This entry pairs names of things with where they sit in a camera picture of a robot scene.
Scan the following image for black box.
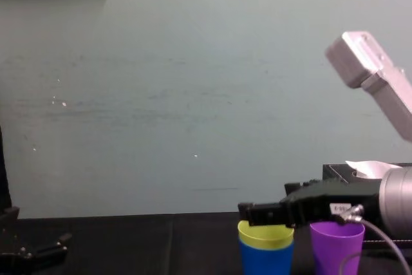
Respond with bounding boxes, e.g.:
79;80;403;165
322;162;412;258

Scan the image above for black table cloth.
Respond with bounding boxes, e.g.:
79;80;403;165
0;211;412;275

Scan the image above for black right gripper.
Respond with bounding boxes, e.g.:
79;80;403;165
238;179;383;229

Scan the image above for yellow-green plastic cup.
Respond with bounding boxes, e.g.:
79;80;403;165
237;220;295;252

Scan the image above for purple plastic cup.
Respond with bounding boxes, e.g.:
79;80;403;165
309;221;366;275

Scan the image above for black upright post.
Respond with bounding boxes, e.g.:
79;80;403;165
0;123;13;215

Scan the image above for white paper sheet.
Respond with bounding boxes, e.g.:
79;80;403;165
344;159;404;180

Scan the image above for thin grey gripper cable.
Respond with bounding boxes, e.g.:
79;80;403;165
333;204;412;275

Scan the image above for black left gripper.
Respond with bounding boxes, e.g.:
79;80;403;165
0;206;73;271

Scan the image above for blue plastic cup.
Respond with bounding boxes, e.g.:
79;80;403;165
238;233;295;275

